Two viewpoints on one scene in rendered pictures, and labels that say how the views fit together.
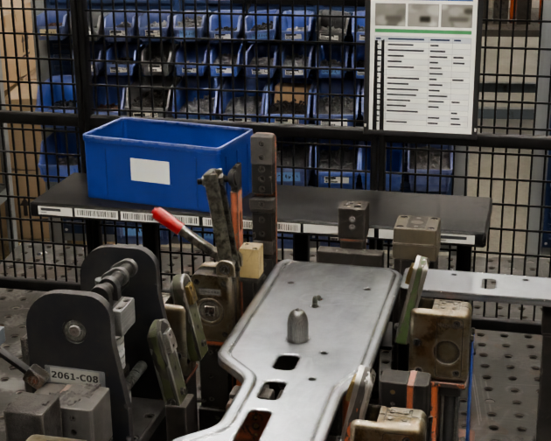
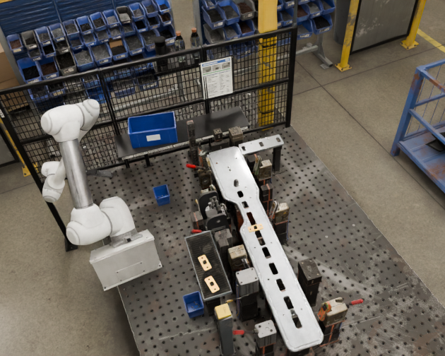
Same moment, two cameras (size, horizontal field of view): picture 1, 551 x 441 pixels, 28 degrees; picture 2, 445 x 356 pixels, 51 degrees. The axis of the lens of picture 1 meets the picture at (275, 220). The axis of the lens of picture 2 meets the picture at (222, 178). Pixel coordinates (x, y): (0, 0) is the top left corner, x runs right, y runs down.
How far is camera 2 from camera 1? 1.69 m
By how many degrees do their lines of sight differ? 37
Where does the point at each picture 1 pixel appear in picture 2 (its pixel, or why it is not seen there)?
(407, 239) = (235, 137)
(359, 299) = (237, 163)
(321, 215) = (204, 132)
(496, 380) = not seen: hidden behind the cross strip
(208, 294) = (205, 179)
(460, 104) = (229, 86)
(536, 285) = (271, 140)
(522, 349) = (250, 136)
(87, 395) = (226, 232)
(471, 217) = (241, 118)
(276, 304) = (221, 174)
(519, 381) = not seen: hidden behind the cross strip
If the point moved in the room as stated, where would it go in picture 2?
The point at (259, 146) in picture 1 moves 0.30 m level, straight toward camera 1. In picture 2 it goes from (190, 126) to (215, 154)
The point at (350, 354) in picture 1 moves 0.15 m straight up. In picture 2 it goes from (251, 185) to (251, 168)
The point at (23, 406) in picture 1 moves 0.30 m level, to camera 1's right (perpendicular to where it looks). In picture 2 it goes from (222, 244) to (270, 218)
